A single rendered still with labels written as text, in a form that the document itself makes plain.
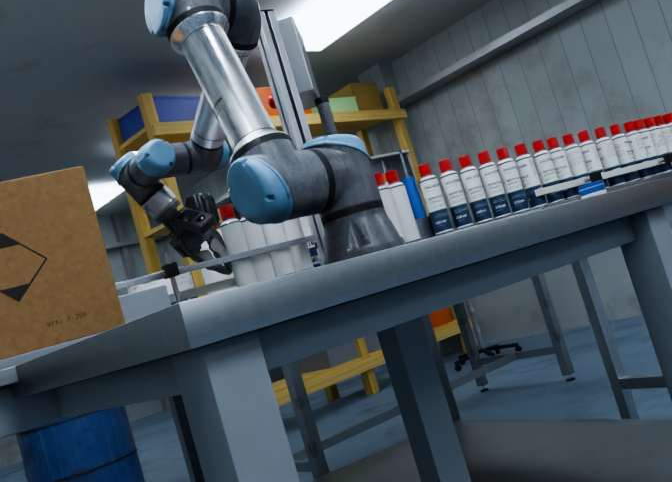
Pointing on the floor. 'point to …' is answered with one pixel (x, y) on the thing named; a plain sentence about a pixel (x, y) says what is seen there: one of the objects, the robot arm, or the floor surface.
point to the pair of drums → (82, 449)
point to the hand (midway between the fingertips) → (228, 269)
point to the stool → (481, 341)
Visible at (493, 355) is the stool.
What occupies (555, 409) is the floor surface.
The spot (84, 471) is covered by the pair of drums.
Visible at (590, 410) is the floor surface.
